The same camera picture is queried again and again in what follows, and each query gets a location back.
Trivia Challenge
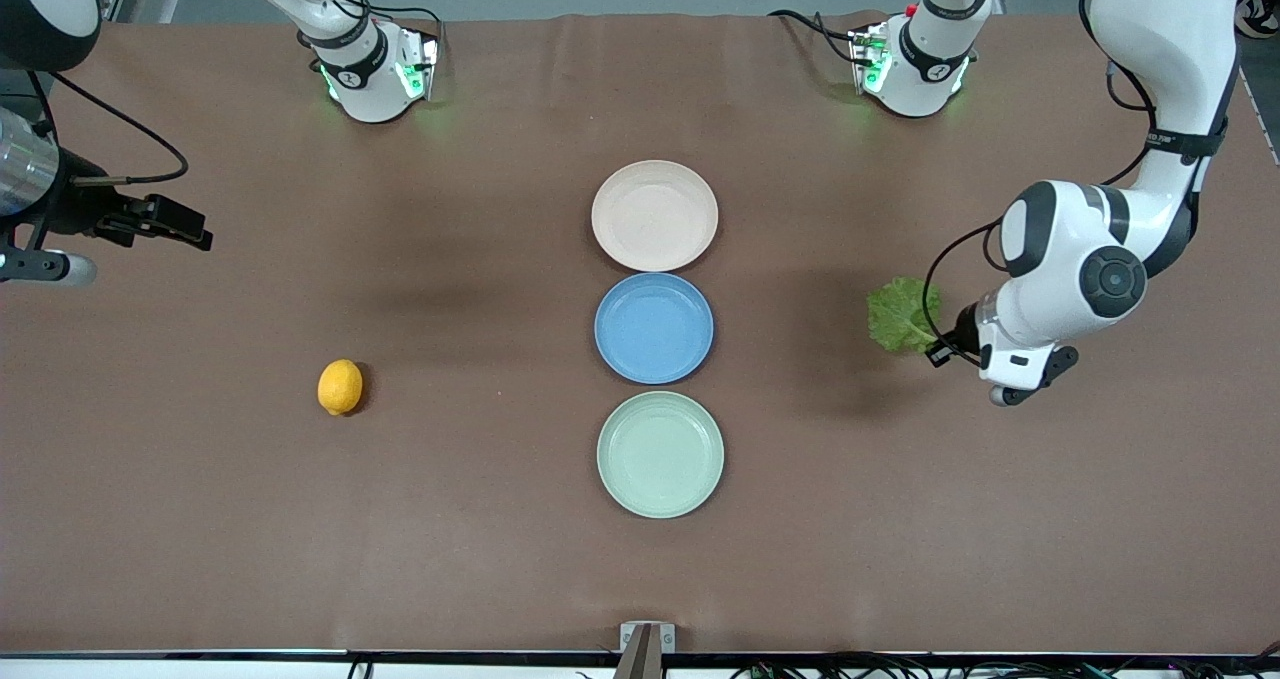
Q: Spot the black left arm base cable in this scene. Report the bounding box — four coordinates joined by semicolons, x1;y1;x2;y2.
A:
768;9;863;66

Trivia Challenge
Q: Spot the grey metal camera bracket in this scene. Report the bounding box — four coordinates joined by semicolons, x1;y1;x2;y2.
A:
612;621;677;679

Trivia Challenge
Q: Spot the yellow lemon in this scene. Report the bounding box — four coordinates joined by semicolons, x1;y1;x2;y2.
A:
317;359;365;417

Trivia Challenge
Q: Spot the light green round plate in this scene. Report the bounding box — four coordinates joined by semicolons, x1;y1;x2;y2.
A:
596;390;726;519

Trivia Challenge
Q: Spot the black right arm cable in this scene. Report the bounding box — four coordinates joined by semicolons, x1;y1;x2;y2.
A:
25;69;190;186

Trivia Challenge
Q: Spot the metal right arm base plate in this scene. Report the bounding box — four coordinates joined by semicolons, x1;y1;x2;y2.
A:
395;21;442;101

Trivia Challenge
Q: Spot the beige round plate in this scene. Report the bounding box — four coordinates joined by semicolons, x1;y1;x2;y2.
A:
591;160;720;273

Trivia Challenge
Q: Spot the green lettuce leaf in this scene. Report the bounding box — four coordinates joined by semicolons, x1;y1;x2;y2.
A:
866;277;943;356

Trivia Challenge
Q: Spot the brown table cover sheet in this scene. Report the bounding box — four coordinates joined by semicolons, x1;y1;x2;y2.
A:
0;11;1280;655

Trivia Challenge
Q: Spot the blue round plate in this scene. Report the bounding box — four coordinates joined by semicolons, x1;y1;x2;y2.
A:
594;273;716;385

